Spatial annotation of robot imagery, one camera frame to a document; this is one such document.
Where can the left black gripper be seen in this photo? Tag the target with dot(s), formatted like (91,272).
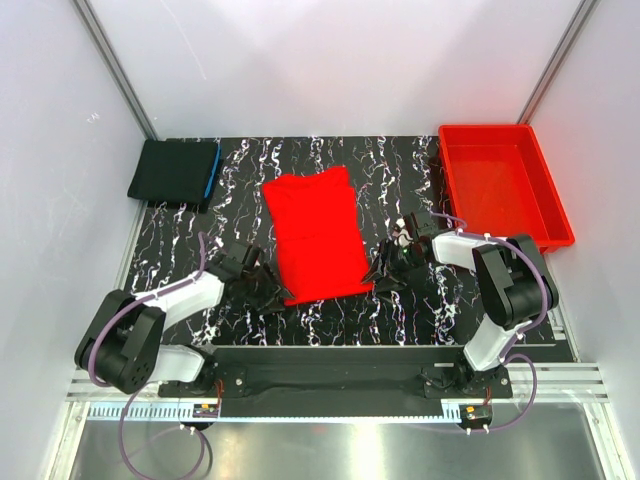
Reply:
(274,289)

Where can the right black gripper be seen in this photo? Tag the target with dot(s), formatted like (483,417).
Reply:
(377,268)

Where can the red t shirt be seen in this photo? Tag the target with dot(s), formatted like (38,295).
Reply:
(319,246)

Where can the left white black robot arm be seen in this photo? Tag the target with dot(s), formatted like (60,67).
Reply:
(122,347)

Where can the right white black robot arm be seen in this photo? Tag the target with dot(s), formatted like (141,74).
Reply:
(516,288)

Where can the left small electronics board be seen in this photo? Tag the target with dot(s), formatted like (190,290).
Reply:
(206,410)

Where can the small electronics board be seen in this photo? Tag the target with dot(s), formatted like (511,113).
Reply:
(476,412)
(206,410)

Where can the red plastic bin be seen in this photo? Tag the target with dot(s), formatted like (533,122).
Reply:
(498,181)

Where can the folded black t shirt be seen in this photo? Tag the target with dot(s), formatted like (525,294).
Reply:
(175,172)

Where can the right small electronics board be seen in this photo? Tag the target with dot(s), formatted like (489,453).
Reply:
(476,412)

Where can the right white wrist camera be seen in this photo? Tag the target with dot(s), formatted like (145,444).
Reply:
(400,235)

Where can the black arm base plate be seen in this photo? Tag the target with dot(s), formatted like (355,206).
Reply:
(339,407)

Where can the aluminium table edge rail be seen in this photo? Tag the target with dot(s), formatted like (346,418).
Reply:
(553,382)

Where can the right aluminium frame post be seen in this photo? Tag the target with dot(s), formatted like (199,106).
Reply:
(560,54)

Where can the aluminium frame post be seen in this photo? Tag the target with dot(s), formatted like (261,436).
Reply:
(107,52)
(560,54)

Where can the left aluminium frame post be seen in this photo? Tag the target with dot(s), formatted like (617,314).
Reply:
(107,52)

